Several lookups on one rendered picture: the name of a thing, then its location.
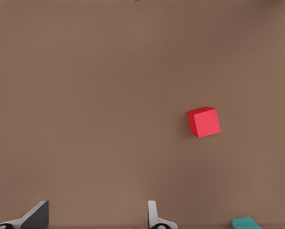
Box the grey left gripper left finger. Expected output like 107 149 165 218
0 200 50 229

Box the red cube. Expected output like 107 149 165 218
186 106 222 139

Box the teal block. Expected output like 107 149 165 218
232 217 263 229

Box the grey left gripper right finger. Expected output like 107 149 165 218
148 200 179 229

